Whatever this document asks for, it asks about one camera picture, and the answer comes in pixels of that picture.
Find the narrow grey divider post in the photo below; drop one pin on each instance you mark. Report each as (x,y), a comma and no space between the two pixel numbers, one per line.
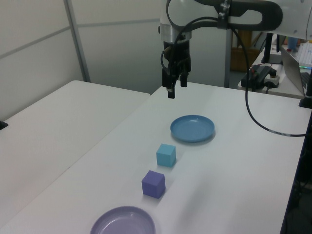
(227,56)

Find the brown wooden cabinet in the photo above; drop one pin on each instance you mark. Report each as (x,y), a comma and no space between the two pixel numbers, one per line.
(243,56)

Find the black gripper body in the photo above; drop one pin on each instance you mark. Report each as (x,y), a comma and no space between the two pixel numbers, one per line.
(180,51)

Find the purple plate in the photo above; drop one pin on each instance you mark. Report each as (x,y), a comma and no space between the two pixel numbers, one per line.
(122,221)

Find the black table clamp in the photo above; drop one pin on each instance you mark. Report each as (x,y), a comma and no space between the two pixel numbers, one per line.
(306,102)

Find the grey partition corner post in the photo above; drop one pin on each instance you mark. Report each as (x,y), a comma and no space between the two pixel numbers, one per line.
(78,44)

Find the white emergency stop button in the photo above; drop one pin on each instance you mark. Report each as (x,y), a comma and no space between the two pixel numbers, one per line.
(272,79)

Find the blue plate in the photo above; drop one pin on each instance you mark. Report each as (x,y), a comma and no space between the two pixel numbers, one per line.
(192,129)

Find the black monitor stand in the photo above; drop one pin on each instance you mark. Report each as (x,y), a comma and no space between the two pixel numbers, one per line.
(268,48)

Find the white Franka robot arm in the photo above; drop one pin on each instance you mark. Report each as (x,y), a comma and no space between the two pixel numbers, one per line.
(295,14)

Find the purple cube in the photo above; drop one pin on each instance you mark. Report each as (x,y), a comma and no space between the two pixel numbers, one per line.
(153,185)

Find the light blue cube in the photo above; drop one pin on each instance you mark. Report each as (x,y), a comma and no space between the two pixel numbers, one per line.
(165,156)

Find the silver laptop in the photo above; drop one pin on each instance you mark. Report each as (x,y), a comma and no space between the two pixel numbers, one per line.
(291,70)

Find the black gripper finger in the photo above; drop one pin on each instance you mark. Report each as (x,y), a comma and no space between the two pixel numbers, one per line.
(183,80)
(171,80)

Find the black power box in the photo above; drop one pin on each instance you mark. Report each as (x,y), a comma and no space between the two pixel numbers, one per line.
(256,75)

